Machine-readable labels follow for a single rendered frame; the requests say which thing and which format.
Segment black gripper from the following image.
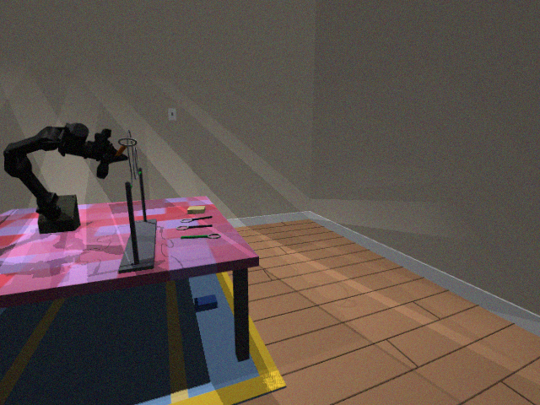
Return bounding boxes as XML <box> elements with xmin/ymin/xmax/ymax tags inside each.
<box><xmin>82</xmin><ymin>129</ymin><xmax>128</xmax><ymax>179</ymax></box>

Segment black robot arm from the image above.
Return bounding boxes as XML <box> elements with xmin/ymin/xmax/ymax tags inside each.
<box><xmin>3</xmin><ymin>122</ymin><xmax>110</xmax><ymax>219</ymax></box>

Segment orange handle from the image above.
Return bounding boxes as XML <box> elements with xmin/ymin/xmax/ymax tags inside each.
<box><xmin>115</xmin><ymin>138</ymin><xmax>137</xmax><ymax>156</ymax></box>

